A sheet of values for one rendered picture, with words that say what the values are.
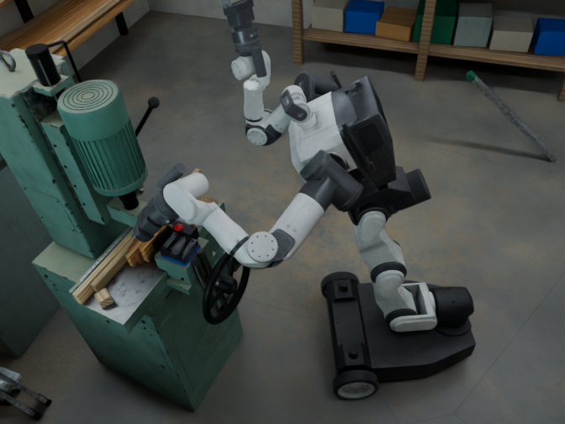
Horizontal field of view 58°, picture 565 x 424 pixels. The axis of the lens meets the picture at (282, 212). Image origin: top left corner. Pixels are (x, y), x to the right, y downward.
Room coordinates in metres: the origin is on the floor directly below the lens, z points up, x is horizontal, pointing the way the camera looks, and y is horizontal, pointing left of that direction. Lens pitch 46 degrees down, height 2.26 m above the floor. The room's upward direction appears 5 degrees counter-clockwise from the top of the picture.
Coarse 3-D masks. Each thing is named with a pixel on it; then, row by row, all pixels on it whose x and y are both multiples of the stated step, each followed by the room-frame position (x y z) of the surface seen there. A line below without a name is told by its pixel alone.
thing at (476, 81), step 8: (472, 72) 2.70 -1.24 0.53; (472, 80) 2.66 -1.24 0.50; (480, 80) 2.68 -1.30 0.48; (480, 88) 2.64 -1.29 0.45; (488, 88) 2.65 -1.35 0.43; (488, 96) 2.61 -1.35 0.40; (496, 96) 2.63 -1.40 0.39; (496, 104) 2.59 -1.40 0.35; (504, 104) 2.60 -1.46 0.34; (504, 112) 2.56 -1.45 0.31; (512, 112) 2.57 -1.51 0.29; (512, 120) 2.53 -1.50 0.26; (520, 120) 2.54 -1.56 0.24; (520, 128) 2.51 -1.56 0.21; (528, 128) 2.52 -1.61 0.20; (528, 136) 2.48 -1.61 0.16; (536, 136) 2.49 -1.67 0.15; (536, 144) 2.45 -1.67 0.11; (544, 144) 2.46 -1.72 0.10; (544, 152) 2.42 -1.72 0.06; (552, 152) 2.43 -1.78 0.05; (552, 160) 2.40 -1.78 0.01
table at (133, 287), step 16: (224, 208) 1.39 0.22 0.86; (128, 272) 1.08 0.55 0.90; (144, 272) 1.08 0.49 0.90; (160, 272) 1.07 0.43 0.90; (112, 288) 1.02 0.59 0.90; (128, 288) 1.02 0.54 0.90; (144, 288) 1.01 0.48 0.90; (160, 288) 1.03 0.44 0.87; (176, 288) 1.03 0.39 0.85; (192, 288) 1.02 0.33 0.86; (80, 304) 0.97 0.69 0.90; (96, 304) 0.96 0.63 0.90; (112, 304) 0.96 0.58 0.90; (128, 304) 0.95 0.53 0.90; (144, 304) 0.96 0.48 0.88; (112, 320) 0.90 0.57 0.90; (128, 320) 0.89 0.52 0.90
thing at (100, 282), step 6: (126, 246) 1.16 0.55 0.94; (120, 252) 1.14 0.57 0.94; (126, 252) 1.14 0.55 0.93; (114, 258) 1.12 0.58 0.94; (120, 258) 1.12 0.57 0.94; (126, 258) 1.13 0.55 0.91; (108, 264) 1.09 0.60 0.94; (114, 264) 1.09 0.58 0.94; (120, 264) 1.11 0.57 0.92; (108, 270) 1.07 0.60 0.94; (114, 270) 1.08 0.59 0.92; (102, 276) 1.05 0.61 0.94; (108, 276) 1.06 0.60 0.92; (96, 282) 1.02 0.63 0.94; (102, 282) 1.03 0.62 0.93; (96, 288) 1.01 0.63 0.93; (102, 288) 1.02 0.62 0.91
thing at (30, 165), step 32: (0, 64) 1.43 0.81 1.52; (64, 64) 1.41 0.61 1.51; (0, 96) 1.25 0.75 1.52; (0, 128) 1.30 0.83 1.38; (32, 128) 1.25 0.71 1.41; (32, 160) 1.26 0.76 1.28; (32, 192) 1.31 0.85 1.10; (64, 192) 1.25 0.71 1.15; (64, 224) 1.27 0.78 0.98; (96, 224) 1.29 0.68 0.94; (96, 256) 1.24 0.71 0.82
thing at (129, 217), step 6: (114, 198) 1.28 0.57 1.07; (108, 204) 1.25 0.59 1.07; (114, 204) 1.25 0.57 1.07; (120, 204) 1.24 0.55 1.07; (144, 204) 1.23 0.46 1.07; (108, 210) 1.25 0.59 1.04; (114, 210) 1.23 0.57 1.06; (120, 210) 1.22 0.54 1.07; (126, 210) 1.21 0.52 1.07; (132, 210) 1.21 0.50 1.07; (138, 210) 1.21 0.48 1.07; (114, 216) 1.24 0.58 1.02; (120, 216) 1.22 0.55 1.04; (126, 216) 1.20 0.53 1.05; (132, 216) 1.19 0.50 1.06; (138, 216) 1.18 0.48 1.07; (126, 222) 1.21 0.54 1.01; (132, 222) 1.20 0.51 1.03
